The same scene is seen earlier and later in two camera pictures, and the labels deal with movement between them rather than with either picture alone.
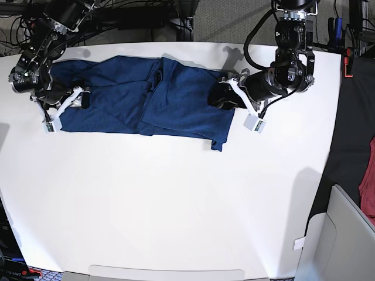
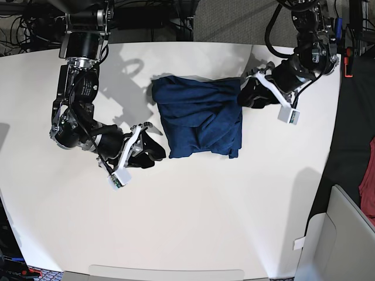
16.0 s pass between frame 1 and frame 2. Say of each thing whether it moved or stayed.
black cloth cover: stayed
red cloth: stayed
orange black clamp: stayed
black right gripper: moved
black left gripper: moved
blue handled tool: stayed
